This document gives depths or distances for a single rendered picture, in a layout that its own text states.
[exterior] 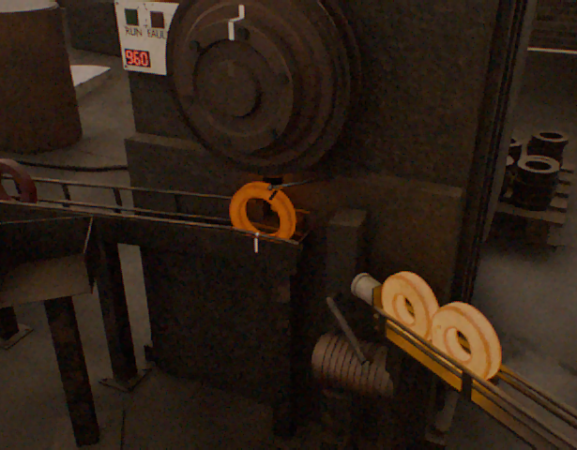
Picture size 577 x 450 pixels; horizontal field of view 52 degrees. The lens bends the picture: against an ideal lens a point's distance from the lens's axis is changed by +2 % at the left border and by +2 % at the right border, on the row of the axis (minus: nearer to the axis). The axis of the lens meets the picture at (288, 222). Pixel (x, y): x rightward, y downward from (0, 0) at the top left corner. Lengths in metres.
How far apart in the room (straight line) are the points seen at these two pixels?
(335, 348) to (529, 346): 1.14
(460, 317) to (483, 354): 0.08
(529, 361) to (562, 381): 0.12
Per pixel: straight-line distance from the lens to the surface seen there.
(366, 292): 1.38
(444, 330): 1.22
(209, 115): 1.37
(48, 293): 1.62
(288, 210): 1.48
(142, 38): 1.69
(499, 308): 2.61
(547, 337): 2.52
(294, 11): 1.29
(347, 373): 1.44
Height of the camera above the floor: 1.47
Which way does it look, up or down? 28 degrees down
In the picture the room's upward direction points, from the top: straight up
